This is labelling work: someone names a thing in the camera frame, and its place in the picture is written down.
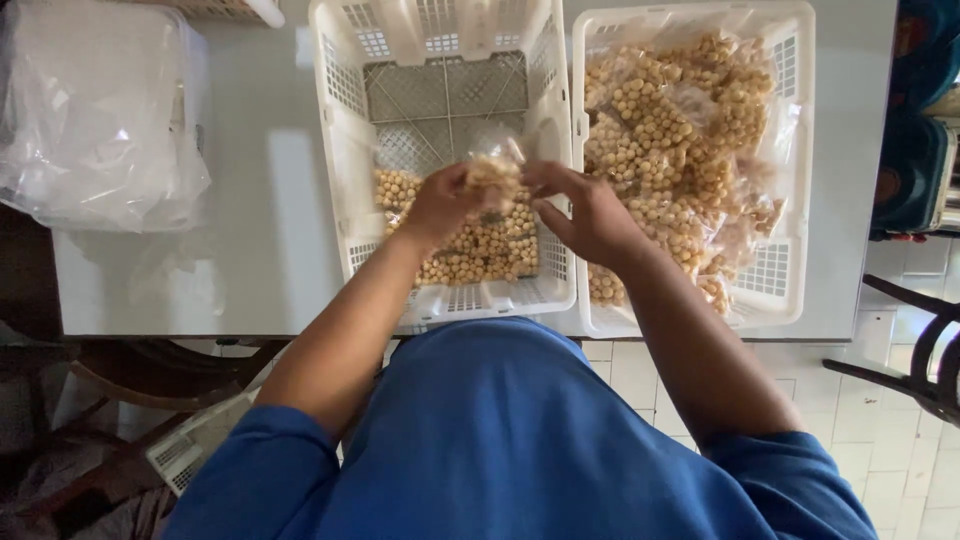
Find person's left hand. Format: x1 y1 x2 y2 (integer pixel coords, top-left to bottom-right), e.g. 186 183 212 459
399 161 489 249

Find person's right hand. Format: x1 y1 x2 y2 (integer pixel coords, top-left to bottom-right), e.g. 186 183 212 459
521 160 648 270

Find small clear snack ball packet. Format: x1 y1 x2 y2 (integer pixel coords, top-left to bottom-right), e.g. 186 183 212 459
463 129 530 219

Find pile of snack ball packets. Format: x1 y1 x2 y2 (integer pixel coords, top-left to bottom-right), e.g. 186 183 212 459
372 168 543 288

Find heap of snack ball packets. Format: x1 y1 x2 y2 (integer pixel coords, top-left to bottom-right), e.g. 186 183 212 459
582 31 789 316

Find person's blue shirt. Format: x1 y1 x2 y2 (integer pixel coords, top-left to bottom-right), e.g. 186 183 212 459
162 316 880 540

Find clear plastic bag bundle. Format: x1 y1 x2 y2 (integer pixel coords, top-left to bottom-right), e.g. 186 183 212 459
0 0 213 234

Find small white plastic basket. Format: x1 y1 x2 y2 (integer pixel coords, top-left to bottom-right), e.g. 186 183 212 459
144 390 260 498

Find dark wooden chair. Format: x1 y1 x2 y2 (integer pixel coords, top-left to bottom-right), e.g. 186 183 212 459
0 202 290 540

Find blue stacked containers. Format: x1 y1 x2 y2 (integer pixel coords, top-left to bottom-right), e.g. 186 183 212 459
870 0 960 243

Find black metal chair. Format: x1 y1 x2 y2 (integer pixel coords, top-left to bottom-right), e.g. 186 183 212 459
822 273 960 429

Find white basket with handle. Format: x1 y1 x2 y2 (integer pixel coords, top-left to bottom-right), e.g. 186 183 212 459
161 0 286 30

